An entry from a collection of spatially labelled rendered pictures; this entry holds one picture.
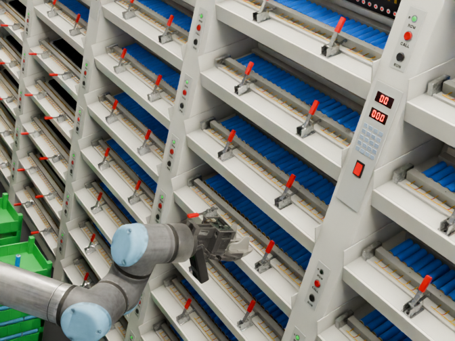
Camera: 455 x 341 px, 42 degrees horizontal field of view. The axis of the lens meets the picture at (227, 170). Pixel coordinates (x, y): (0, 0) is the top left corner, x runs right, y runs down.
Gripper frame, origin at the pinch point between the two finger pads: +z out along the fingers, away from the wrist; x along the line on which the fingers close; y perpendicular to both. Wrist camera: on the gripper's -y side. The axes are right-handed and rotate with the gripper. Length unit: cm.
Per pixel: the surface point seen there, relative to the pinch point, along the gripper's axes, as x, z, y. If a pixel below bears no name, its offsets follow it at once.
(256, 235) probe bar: 9.0, 13.0, -2.6
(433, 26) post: -25, -3, 66
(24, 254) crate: 105, -6, -73
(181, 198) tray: 39.6, 8.1, -8.2
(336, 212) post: -18.7, 3.5, 21.8
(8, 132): 211, 18, -65
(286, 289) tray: -9.7, 10.3, -6.9
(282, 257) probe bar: -2.1, 13.4, -2.3
